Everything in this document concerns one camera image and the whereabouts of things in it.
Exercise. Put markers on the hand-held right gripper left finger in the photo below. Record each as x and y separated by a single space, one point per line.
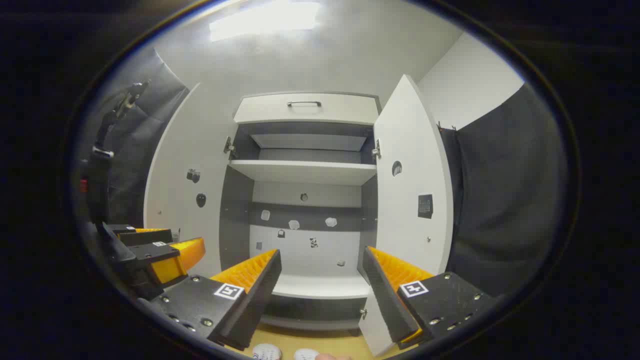
260 300

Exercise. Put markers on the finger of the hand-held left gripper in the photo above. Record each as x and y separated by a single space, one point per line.
160 252
145 237

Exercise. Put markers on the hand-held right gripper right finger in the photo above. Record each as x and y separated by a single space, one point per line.
387 305

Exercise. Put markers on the white striped canvas shoe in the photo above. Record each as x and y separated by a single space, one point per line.
266 353
306 355

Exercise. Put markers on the white cabinet door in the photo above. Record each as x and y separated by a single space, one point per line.
410 175
185 165

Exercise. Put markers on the white shoe cabinet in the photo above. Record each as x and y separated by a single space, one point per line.
300 200

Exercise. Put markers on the white cabinet shelf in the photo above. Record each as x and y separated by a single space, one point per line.
300 171
320 286

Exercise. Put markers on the white cabinet drawer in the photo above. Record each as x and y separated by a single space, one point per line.
305 112

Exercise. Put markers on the black backdrop cloth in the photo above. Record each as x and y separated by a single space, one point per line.
150 130
510 200

